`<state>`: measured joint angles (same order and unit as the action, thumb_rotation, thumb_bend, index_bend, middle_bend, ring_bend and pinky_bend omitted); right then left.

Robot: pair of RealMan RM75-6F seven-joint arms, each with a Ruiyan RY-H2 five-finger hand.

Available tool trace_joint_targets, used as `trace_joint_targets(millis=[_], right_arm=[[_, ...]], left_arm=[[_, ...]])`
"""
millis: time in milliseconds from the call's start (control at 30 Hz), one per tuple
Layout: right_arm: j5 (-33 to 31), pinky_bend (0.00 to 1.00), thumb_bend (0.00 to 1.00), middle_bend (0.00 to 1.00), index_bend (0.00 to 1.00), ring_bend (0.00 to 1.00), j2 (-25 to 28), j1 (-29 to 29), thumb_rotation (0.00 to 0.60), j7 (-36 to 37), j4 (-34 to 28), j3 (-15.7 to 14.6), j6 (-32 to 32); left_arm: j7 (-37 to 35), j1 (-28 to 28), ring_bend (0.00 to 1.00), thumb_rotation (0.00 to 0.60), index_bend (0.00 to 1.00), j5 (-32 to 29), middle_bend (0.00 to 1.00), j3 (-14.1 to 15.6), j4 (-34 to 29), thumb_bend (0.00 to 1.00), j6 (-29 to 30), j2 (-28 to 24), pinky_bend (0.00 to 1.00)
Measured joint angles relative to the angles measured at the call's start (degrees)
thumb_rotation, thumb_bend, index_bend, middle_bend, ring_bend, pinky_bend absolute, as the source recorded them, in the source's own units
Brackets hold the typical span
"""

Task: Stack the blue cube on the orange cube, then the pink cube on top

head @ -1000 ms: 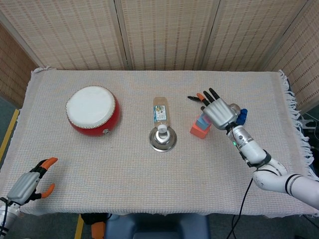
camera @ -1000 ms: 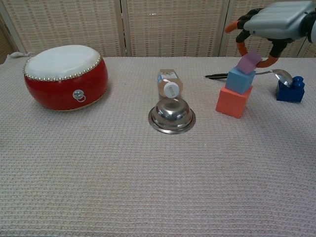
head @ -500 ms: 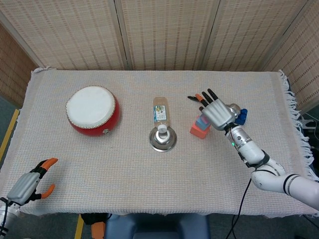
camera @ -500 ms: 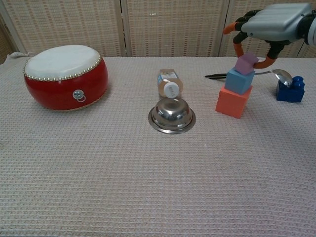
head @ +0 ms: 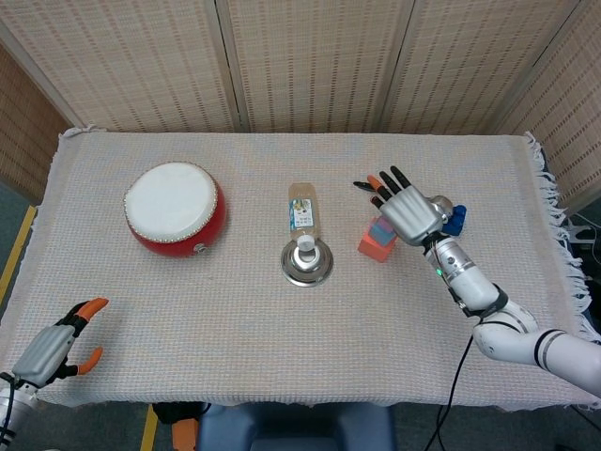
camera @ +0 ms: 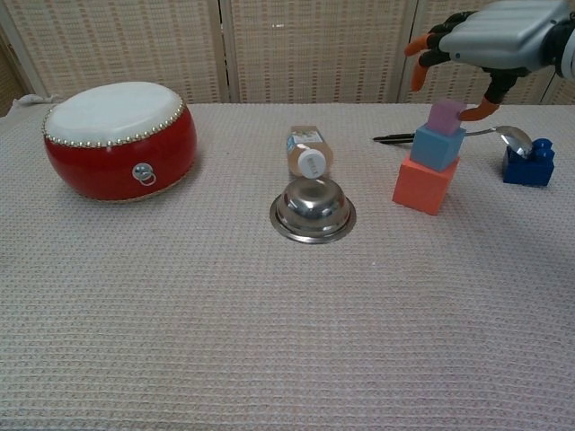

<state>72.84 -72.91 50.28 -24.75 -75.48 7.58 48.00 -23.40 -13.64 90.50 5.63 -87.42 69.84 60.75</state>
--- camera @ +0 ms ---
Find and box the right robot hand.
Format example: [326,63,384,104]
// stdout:
[403,0,563,122]

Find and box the small pink cube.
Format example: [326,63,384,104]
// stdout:
[426,99,468,136]

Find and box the light blue cube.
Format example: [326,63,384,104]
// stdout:
[411,124,467,172]

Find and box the dark blue toy brick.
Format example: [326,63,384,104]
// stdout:
[502,137,556,188]

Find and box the large orange cube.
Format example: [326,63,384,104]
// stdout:
[392,154,460,216]

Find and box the woven folding screen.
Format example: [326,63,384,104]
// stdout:
[0,0,575,118]

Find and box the clear plastic drink bottle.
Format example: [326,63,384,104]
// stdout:
[284,125,335,180]

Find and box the upturned stainless steel bowl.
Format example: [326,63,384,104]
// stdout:
[269,177,358,245]

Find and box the red drum white skin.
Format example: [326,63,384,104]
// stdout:
[41,81,199,203]

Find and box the beige woven tablecloth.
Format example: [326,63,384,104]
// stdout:
[0,93,575,431]

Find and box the metal spoon black handle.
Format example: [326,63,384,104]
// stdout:
[372,125,535,159]

